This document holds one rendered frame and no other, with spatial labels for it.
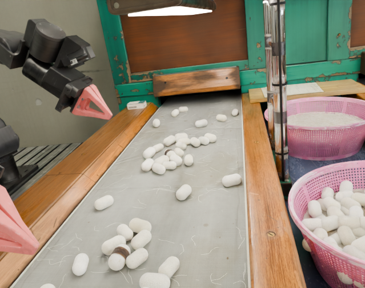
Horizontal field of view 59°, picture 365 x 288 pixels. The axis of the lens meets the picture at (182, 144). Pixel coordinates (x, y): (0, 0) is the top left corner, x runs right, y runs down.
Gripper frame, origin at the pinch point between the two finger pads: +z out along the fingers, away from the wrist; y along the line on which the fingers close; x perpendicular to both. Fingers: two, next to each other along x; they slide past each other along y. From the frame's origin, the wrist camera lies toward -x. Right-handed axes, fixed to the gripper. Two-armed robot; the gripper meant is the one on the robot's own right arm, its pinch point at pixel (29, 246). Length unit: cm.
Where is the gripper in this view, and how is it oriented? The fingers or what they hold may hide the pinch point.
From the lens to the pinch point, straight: 40.7
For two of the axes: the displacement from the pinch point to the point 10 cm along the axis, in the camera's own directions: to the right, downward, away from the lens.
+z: 8.4, 5.3, 0.8
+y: 1.5, -3.8, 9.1
